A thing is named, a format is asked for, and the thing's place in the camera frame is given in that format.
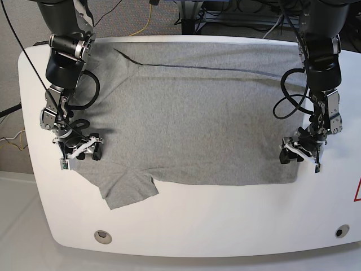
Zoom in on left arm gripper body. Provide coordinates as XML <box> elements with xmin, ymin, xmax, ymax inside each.
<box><xmin>280</xmin><ymin>126</ymin><xmax>327</xmax><ymax>165</ymax></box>

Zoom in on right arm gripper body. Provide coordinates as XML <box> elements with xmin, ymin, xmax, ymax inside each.
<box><xmin>53</xmin><ymin>129</ymin><xmax>103</xmax><ymax>159</ymax></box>

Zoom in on grey T-shirt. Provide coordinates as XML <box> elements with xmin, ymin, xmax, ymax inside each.
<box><xmin>75</xmin><ymin>43</ymin><xmax>303</xmax><ymax>209</ymax></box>

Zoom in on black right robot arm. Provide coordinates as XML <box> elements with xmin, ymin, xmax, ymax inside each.
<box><xmin>37</xmin><ymin>0</ymin><xmax>102</xmax><ymax>169</ymax></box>

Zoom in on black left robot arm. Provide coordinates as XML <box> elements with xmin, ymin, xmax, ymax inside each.
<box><xmin>279</xmin><ymin>1</ymin><xmax>352</xmax><ymax>171</ymax></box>

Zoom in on black rod at left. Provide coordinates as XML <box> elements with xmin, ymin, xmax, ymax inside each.
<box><xmin>0</xmin><ymin>103</ymin><xmax>22</xmax><ymax>118</ymax></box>

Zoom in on red triangle warning sticker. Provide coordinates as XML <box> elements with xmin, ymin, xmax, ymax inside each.
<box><xmin>354</xmin><ymin>179</ymin><xmax>361</xmax><ymax>202</ymax></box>

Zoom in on black bar behind table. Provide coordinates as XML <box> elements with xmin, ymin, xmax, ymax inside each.
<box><xmin>32</xmin><ymin>41</ymin><xmax>49</xmax><ymax>46</ymax></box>

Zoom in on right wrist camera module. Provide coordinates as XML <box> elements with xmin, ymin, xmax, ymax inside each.
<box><xmin>59</xmin><ymin>158</ymin><xmax>73</xmax><ymax>171</ymax></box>

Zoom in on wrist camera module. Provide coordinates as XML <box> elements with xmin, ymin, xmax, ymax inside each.
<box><xmin>314</xmin><ymin>163</ymin><xmax>321</xmax><ymax>174</ymax></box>
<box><xmin>59</xmin><ymin>158</ymin><xmax>73</xmax><ymax>171</ymax></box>

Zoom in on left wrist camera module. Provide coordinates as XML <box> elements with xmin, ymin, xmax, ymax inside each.
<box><xmin>314</xmin><ymin>163</ymin><xmax>321</xmax><ymax>174</ymax></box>

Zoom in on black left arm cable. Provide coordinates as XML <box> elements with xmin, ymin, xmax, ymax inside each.
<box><xmin>67</xmin><ymin>69</ymin><xmax>101</xmax><ymax>111</ymax></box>

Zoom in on white and yellow floor cables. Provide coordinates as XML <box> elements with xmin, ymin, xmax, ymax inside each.
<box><xmin>0</xmin><ymin>129</ymin><xmax>28</xmax><ymax>152</ymax></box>

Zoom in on left table cable grommet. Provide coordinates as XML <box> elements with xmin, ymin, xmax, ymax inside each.
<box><xmin>94</xmin><ymin>230</ymin><xmax>112</xmax><ymax>244</ymax></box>

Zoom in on table cable grommet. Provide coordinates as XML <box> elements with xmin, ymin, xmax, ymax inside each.
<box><xmin>94</xmin><ymin>230</ymin><xmax>112</xmax><ymax>244</ymax></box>
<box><xmin>335</xmin><ymin>224</ymin><xmax>350</xmax><ymax>238</ymax></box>

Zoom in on right table cable grommet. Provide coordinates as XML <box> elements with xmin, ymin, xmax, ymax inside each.
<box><xmin>335</xmin><ymin>224</ymin><xmax>350</xmax><ymax>238</ymax></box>

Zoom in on white cable near frame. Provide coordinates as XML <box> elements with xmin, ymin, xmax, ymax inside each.
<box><xmin>262</xmin><ymin>14</ymin><xmax>285</xmax><ymax>40</ymax></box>

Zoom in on aluminium frame rail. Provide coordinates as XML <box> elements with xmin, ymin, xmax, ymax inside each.
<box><xmin>204</xmin><ymin>13</ymin><xmax>289</xmax><ymax>32</ymax></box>

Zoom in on black table leg post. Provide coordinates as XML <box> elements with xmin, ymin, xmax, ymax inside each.
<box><xmin>177</xmin><ymin>1</ymin><xmax>195</xmax><ymax>35</ymax></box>

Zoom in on yellow cable on floor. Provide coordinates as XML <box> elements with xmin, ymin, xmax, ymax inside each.
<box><xmin>129</xmin><ymin>5</ymin><xmax>152</xmax><ymax>37</ymax></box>

